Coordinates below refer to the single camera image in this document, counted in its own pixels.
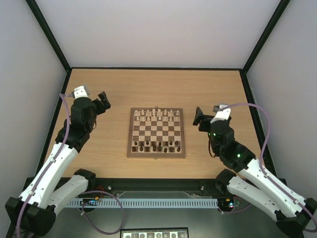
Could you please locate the controller board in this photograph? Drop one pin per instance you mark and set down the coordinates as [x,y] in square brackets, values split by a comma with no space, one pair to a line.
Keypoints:
[90,201]
[231,202]

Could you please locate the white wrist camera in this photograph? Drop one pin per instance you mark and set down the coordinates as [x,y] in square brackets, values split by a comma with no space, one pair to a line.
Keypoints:
[81,91]
[222,112]

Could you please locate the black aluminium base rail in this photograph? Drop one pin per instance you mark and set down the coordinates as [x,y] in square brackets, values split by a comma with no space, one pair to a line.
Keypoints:
[201,186]

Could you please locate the printed reference sheet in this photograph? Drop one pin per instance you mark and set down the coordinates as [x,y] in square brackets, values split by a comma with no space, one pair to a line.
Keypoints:
[155,233]

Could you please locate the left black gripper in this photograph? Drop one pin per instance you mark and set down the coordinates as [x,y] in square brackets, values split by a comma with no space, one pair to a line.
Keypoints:
[102,108]

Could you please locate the left controller board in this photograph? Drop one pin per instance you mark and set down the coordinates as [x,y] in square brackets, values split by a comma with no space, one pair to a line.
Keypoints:
[90,201]

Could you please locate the dark chess pieces back row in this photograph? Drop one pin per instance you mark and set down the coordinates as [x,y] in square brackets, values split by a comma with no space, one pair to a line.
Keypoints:
[157,143]

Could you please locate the light blue cable duct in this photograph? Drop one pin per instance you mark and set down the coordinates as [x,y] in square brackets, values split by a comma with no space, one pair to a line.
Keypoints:
[150,203]

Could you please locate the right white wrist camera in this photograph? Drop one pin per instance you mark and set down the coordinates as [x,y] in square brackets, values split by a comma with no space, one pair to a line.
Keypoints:
[222,112]

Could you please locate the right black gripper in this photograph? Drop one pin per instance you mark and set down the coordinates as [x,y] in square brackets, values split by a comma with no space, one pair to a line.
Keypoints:
[201,119]

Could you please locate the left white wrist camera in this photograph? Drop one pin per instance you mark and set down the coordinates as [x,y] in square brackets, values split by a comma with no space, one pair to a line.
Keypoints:
[81,91]

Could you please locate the light pawns second row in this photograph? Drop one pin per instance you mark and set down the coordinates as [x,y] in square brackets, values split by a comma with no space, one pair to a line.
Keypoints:
[155,118]

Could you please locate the wooden chess board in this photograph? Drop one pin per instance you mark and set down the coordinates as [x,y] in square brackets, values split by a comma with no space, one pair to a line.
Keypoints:
[156,131]

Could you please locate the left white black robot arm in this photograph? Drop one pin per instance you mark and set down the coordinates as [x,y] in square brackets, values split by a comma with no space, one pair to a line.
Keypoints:
[37,207]

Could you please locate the dark chess pieces row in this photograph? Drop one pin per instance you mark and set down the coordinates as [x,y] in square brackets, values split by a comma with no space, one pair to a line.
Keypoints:
[156,149]
[157,143]

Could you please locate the right controller board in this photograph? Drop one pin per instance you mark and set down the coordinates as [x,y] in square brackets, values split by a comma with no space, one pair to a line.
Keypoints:
[231,202]

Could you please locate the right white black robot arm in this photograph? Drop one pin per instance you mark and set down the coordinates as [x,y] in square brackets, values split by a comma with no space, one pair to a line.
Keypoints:
[247,177]

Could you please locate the dark chess pieces front row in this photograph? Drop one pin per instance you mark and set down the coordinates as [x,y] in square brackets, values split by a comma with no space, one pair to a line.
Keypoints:
[156,149]

